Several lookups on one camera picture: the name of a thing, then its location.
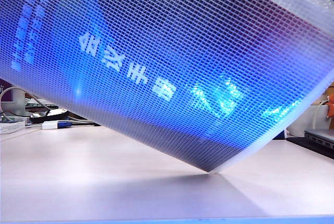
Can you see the transparent file bag blue zipper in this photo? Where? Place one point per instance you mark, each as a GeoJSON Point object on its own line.
{"type": "Point", "coordinates": [156, 64]}

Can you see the black round monitor base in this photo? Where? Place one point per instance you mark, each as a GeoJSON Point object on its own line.
{"type": "Point", "coordinates": [52, 117]}

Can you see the white adapter with blue plug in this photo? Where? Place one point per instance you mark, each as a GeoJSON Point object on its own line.
{"type": "Point", "coordinates": [49, 125]}

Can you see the dark navy book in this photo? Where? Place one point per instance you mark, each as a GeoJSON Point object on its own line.
{"type": "Point", "coordinates": [281, 135]}

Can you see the flat stack of magazines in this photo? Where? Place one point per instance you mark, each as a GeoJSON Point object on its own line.
{"type": "Point", "coordinates": [39, 105]}

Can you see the white ceramic mug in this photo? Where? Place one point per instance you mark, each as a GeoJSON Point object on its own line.
{"type": "Point", "coordinates": [305, 122]}

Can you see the grey laptop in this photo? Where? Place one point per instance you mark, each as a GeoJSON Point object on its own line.
{"type": "Point", "coordinates": [322, 134]}

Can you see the stack of white booklets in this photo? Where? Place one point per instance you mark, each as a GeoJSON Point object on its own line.
{"type": "Point", "coordinates": [10, 127]}

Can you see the white box with purple label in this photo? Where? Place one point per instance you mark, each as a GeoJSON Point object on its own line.
{"type": "Point", "coordinates": [5, 94]}

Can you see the orange toy figure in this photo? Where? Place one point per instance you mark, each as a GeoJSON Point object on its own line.
{"type": "Point", "coordinates": [331, 109]}

